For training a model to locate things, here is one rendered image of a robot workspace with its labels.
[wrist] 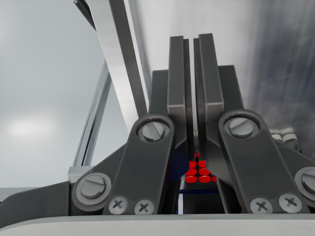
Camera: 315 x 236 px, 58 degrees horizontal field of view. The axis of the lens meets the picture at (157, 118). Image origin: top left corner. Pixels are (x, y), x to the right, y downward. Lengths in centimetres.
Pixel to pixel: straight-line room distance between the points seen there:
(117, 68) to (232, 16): 16
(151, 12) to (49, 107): 153
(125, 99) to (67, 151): 172
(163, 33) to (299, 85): 19
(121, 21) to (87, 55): 117
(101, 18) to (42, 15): 110
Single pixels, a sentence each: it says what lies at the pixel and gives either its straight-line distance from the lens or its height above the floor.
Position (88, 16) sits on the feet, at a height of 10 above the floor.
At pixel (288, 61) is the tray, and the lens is 39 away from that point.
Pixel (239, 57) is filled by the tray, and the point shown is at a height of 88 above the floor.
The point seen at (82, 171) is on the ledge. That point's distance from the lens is 60.
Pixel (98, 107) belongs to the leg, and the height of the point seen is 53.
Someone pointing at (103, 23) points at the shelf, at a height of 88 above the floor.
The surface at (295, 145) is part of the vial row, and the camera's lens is 48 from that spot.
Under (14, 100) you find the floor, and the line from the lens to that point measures 187.
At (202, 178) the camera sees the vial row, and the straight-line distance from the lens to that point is 48.
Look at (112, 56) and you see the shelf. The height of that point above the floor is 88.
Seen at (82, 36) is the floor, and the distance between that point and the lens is 144.
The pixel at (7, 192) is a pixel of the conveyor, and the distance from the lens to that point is 80.
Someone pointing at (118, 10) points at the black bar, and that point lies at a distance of 32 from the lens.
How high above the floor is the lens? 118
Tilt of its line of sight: 43 degrees down
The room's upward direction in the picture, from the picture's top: 176 degrees counter-clockwise
